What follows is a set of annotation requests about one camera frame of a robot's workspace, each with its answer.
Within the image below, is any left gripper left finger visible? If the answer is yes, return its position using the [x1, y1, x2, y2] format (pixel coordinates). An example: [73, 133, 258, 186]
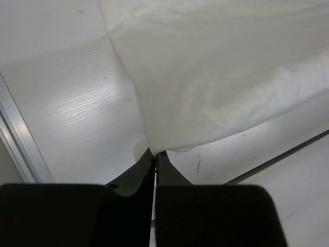
[1, 151, 154, 246]

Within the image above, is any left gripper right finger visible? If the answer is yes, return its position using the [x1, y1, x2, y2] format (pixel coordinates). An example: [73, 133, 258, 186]
[155, 152, 287, 246]

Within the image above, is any white tank top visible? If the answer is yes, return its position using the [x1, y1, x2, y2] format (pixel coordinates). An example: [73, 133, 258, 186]
[100, 1, 328, 155]

